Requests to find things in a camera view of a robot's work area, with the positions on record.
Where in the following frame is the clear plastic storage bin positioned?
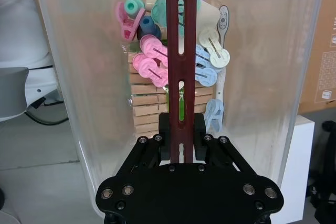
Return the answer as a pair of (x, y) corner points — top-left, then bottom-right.
(34, 0), (328, 217)

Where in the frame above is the pack of wooden clothes pegs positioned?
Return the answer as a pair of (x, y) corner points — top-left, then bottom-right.
(127, 50), (214, 134)

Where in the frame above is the grey round cylinder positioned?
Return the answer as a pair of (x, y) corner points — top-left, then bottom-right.
(0, 67), (30, 123)

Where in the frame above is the white square pedestal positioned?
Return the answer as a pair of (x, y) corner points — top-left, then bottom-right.
(275, 115), (316, 220)

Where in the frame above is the navy foam roller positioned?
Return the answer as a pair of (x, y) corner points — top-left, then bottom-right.
(136, 16), (162, 41)

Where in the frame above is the dark red slotted handle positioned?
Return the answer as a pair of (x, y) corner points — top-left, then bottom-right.
(164, 0), (198, 165)

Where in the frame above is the light blue clothes peg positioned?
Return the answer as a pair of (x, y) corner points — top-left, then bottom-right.
(204, 99), (225, 132)

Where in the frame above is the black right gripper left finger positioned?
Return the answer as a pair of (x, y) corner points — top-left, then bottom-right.
(115, 113), (173, 178)

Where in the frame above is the white machine housing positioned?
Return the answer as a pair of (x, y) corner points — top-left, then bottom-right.
(0, 0), (65, 107)

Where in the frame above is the light blue flat plastic clip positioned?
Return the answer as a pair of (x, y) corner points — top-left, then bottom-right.
(194, 44), (224, 66)
(194, 63), (219, 87)

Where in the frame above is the teal foam roller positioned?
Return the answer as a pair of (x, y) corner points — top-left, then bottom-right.
(123, 0), (145, 20)

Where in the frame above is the beige foam roller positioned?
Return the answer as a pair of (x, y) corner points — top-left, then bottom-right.
(144, 0), (159, 13)

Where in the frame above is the black cable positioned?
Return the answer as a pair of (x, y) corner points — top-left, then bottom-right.
(25, 97), (69, 125)

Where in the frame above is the brown cardboard box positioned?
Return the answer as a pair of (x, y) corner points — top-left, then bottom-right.
(298, 0), (336, 115)

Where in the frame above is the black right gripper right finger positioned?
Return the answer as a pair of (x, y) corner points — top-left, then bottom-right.
(195, 113), (257, 177)

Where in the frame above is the pink clothes peg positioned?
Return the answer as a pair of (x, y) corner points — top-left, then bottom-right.
(115, 1), (146, 42)

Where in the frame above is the white long-handled brush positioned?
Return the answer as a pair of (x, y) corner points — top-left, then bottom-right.
(215, 5), (230, 104)

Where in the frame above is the teal flat plastic clip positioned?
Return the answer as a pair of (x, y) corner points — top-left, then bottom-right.
(151, 0), (202, 36)

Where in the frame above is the cream flat plastic clip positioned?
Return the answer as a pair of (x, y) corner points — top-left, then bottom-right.
(198, 27), (231, 68)

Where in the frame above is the pink flat plastic clip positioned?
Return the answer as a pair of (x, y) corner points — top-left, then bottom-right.
(132, 52), (169, 88)
(139, 34), (169, 65)

